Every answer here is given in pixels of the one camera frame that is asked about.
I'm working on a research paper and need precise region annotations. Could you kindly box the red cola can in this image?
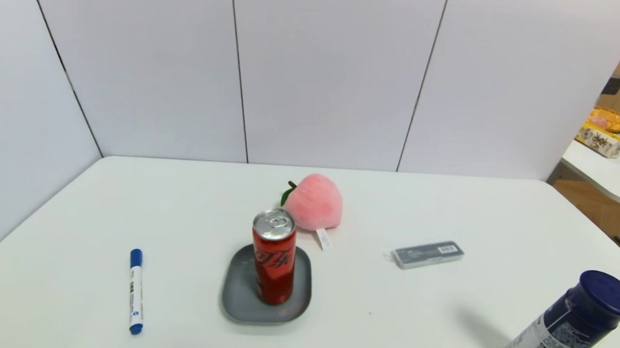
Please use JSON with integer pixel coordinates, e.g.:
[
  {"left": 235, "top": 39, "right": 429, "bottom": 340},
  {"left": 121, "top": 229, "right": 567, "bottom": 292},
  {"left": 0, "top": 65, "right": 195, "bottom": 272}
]
[{"left": 248, "top": 207, "right": 299, "bottom": 307}]

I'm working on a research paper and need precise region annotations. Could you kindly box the blue white marker pen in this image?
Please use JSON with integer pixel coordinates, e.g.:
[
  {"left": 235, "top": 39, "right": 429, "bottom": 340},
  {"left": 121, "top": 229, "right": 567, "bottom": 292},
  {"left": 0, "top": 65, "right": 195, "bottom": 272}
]
[{"left": 125, "top": 248, "right": 149, "bottom": 336}]

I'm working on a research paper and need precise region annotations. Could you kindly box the patterned cardboard box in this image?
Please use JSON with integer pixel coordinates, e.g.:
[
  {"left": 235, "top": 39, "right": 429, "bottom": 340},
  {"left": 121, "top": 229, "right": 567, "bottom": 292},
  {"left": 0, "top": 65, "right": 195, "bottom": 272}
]
[{"left": 574, "top": 121, "right": 620, "bottom": 159}]

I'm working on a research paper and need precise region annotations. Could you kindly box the grey square dish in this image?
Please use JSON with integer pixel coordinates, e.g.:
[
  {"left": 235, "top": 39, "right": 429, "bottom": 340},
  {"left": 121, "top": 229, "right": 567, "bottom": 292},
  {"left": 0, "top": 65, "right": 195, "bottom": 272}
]
[{"left": 220, "top": 242, "right": 315, "bottom": 328}]

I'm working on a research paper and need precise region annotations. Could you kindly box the white side table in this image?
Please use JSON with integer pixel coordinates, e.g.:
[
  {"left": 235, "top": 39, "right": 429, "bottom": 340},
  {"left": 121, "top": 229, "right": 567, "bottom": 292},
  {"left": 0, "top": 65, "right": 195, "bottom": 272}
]
[{"left": 546, "top": 137, "right": 620, "bottom": 206}]

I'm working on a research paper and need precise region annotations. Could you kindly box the pink plush peach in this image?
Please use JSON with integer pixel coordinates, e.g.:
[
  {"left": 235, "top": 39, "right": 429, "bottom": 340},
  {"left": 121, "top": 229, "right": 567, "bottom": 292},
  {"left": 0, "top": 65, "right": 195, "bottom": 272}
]
[{"left": 278, "top": 171, "right": 345, "bottom": 251}]

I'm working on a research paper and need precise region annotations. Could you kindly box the grey plastic case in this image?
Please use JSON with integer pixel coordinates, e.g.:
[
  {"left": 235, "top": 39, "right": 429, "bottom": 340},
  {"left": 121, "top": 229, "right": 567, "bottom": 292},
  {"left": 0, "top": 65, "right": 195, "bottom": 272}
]
[{"left": 383, "top": 237, "right": 466, "bottom": 273}]

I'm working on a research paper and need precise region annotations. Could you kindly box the dark blue canister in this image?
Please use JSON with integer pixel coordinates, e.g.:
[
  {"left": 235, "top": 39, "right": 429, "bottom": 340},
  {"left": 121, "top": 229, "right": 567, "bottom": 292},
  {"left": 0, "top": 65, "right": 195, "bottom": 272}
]
[{"left": 505, "top": 265, "right": 620, "bottom": 348}]

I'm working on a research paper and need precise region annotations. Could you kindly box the woven orange basket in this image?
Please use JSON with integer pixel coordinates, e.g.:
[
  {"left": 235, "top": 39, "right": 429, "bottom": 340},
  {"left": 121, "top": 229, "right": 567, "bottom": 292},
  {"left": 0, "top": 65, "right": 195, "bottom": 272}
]
[{"left": 587, "top": 106, "right": 620, "bottom": 133}]

